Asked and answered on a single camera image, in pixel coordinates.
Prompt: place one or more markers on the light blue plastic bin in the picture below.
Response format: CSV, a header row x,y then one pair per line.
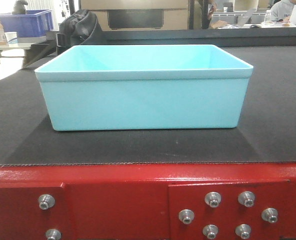
x,y
138,87

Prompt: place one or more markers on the black conveyor belt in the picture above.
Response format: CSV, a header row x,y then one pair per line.
x,y
266,131

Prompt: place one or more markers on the silver bolt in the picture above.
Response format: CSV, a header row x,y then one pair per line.
x,y
46,201
246,198
213,199
270,215
186,216

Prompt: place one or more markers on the cardboard box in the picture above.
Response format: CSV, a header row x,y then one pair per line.
x,y
140,15

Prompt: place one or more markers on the black bag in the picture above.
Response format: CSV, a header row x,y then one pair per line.
x,y
81,28

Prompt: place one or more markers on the blue crate on table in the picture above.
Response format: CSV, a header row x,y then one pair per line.
x,y
35,23

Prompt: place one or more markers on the seated person in grey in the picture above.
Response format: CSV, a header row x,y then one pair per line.
x,y
281,10

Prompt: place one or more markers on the red conveyor frame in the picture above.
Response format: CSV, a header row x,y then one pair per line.
x,y
142,201

